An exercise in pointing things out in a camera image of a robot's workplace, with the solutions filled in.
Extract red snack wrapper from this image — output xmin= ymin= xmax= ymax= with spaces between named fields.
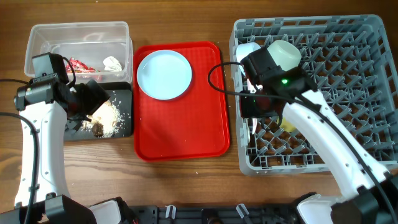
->
xmin=65 ymin=58 xmax=102 ymax=81

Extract white plastic fork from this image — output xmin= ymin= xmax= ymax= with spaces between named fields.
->
xmin=245 ymin=119 xmax=251 ymax=145

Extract green bowl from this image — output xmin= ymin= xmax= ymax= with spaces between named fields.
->
xmin=267 ymin=40 xmax=302 ymax=71

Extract white plastic spoon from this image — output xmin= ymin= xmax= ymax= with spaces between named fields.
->
xmin=251 ymin=118 xmax=258 ymax=135

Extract white tissue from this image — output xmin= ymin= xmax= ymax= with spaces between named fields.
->
xmin=103 ymin=56 xmax=123 ymax=72

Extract yellow cup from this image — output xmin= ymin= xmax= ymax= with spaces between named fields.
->
xmin=277 ymin=118 xmax=296 ymax=133

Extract red serving tray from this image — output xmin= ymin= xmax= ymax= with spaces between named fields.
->
xmin=133 ymin=41 xmax=230 ymax=162

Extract grey dishwasher rack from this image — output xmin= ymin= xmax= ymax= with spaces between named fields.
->
xmin=229 ymin=14 xmax=397 ymax=175

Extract food scraps rice and peanuts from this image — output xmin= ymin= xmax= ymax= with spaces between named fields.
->
xmin=80 ymin=90 xmax=127 ymax=138

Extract light blue bowl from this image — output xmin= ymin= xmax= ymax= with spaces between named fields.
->
xmin=236 ymin=42 xmax=261 ymax=63

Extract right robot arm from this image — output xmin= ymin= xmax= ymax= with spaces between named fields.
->
xmin=244 ymin=67 xmax=397 ymax=223

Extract clear plastic waste bin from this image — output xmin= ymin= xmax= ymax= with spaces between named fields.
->
xmin=24 ymin=21 xmax=133 ymax=83

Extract light blue plate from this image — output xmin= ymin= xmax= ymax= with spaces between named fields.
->
xmin=136 ymin=50 xmax=193 ymax=100

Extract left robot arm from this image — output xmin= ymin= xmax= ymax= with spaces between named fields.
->
xmin=1 ymin=78 xmax=121 ymax=223

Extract black waste tray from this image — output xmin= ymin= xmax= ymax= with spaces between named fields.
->
xmin=64 ymin=82 xmax=134 ymax=141

